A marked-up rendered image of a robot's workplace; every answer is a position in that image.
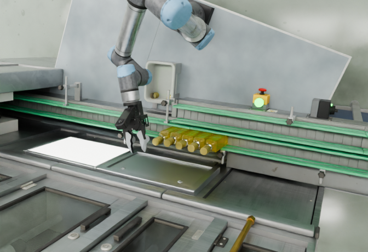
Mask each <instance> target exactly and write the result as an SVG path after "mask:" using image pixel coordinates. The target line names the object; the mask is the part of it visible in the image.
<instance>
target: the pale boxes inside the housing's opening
mask: <svg viewBox="0 0 368 252"><path fill-rule="evenodd" d="M11 100H13V92H10V93H1V94H0V102H4V101H11ZM14 131H18V119H14V118H8V117H3V116H1V118H0V135H2V134H6V133H11V132H14Z"/></svg>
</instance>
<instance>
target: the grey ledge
mask: <svg viewBox="0 0 368 252"><path fill-rule="evenodd" d="M226 166H227V167H230V168H235V169H240V170H246V171H250V172H254V173H259V174H265V175H269V176H275V177H280V178H283V179H288V180H294V181H298V182H304V183H307V184H312V185H317V186H322V187H325V188H326V189H329V190H334V191H340V192H344V193H350V194H355V195H358V196H363V197H368V178H367V177H362V176H356V175H351V174H345V173H339V172H335V171H330V170H326V171H325V177H324V178H323V180H322V184H320V183H319V179H320V178H319V175H318V173H319V168H313V167H308V166H304V165H298V164H292V163H287V162H281V161H276V160H272V159H267V158H261V157H255V156H250V155H246V154H241V153H235V152H228V153H227V164H226Z"/></svg>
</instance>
